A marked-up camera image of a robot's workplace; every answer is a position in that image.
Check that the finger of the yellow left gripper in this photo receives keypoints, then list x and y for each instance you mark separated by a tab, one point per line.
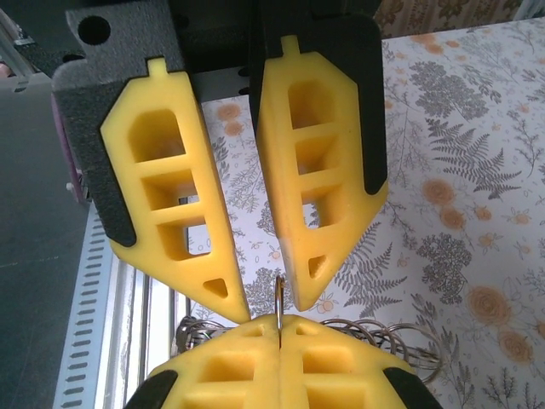
281	170
127	213

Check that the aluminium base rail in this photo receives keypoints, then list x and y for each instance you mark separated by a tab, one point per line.
140	341

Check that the metal keys and keyring bunch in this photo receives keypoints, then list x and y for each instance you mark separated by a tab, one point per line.
279	307

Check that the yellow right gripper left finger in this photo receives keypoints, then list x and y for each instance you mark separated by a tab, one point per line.
255	383

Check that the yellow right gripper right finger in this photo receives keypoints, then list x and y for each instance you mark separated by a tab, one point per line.
294	383

